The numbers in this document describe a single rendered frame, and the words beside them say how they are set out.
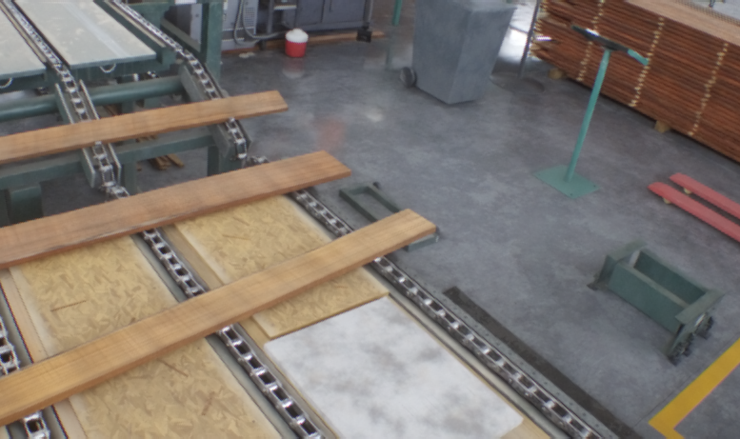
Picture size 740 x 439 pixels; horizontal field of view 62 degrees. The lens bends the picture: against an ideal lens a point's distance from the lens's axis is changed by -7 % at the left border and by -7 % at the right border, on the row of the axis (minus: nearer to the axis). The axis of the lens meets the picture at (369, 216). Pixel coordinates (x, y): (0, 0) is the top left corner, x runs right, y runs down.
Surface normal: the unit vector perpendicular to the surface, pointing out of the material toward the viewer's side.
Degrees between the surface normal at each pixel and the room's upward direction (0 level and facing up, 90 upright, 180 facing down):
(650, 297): 90
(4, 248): 0
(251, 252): 0
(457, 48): 94
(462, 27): 94
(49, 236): 0
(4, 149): 22
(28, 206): 90
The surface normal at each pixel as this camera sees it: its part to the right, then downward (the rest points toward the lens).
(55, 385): 0.14, -0.84
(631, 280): -0.77, 0.23
